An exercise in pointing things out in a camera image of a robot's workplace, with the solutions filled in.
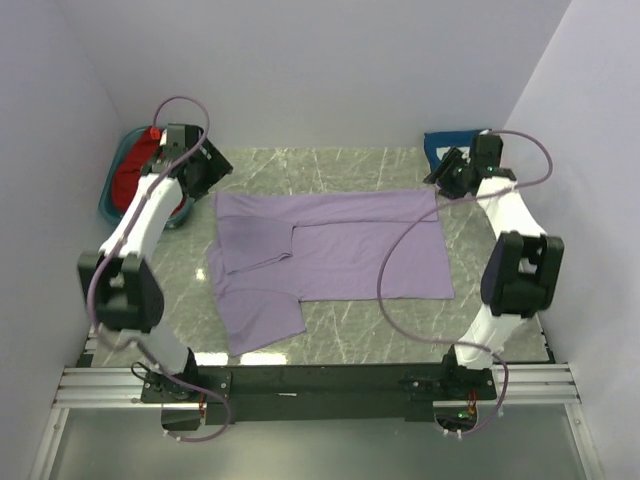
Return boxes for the red t-shirt in basket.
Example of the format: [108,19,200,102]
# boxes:
[110,128,159,214]

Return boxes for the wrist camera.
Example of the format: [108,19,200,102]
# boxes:
[149,123,203,161]
[469,130,504,174]

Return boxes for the black base beam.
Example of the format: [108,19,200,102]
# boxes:
[141,363,497,430]

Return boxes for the lilac purple t-shirt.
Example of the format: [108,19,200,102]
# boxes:
[208,190,454,356]

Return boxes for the aluminium frame rail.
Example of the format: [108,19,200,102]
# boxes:
[29,289,601,476]

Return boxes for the folded blue printed t-shirt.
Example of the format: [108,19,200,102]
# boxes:
[423,130,479,171]

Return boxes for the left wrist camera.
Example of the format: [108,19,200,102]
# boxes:
[149,123,203,161]

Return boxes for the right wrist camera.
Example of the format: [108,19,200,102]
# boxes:
[469,130,504,174]

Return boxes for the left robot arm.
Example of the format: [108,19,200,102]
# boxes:
[77,137,233,402]

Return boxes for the teal plastic basket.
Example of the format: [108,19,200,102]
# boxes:
[98,126,194,229]

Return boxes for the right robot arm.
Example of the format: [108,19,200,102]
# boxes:
[425,147,564,399]

